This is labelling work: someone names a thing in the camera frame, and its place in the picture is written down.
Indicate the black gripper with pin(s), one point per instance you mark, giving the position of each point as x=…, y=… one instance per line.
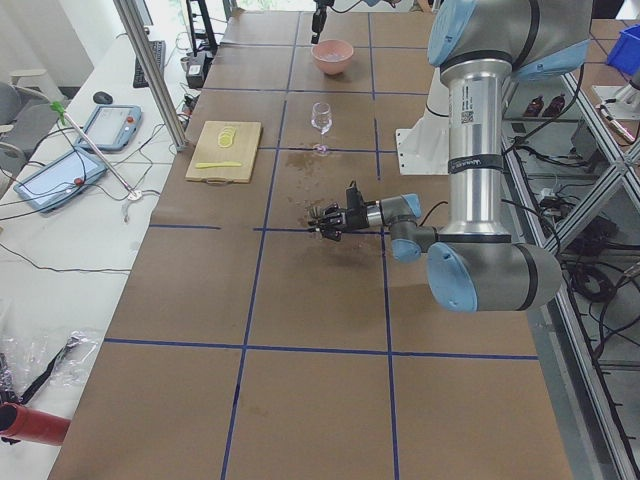
x=354, y=220
x=318, y=20

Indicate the steel cone jigger cup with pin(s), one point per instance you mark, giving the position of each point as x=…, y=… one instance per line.
x=315, y=215

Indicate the clear wine glass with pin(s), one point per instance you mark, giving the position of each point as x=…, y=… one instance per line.
x=321, y=120

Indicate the pink bowl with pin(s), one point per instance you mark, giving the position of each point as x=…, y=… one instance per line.
x=332, y=56

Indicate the wooden cutting board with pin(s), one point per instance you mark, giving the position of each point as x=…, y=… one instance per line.
x=244, y=150

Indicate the yellow plastic knife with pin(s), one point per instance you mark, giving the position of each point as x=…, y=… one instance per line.
x=223, y=164

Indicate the black computer mouse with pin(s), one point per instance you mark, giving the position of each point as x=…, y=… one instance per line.
x=102, y=98

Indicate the blue teach pendant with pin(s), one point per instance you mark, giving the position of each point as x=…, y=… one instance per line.
x=58, y=182
x=111, y=127

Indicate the crumpled clear plastic bag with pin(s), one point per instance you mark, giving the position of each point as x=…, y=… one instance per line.
x=31, y=364

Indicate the red thermos bottle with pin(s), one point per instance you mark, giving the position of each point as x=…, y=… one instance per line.
x=20, y=423

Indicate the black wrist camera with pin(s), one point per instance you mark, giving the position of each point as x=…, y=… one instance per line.
x=355, y=201

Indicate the aluminium frame post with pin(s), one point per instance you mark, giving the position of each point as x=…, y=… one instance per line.
x=133, y=25

